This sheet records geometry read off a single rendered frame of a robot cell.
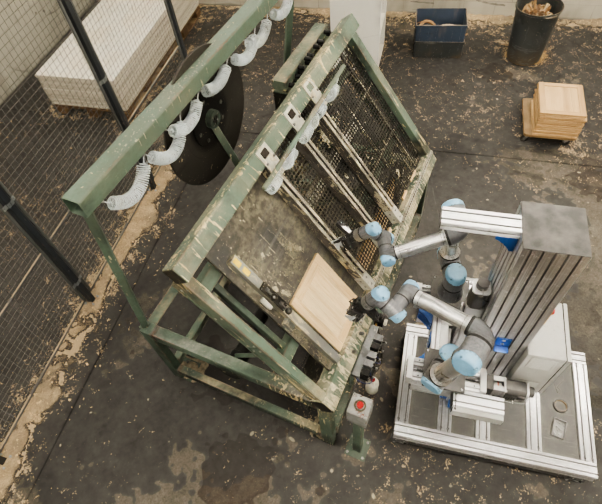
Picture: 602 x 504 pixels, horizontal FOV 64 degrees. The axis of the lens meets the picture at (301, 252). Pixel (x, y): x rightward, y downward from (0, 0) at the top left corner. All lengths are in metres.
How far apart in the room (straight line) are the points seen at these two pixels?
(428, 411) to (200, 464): 1.66
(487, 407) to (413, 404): 0.83
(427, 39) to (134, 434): 5.35
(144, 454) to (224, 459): 0.60
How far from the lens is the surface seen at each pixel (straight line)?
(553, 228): 2.14
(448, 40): 6.59
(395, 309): 2.26
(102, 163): 2.28
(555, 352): 2.79
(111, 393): 4.22
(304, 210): 2.72
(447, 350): 2.59
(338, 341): 2.93
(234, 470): 3.74
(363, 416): 2.78
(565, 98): 5.67
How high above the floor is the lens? 3.59
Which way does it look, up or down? 54 degrees down
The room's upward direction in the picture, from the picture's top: 8 degrees counter-clockwise
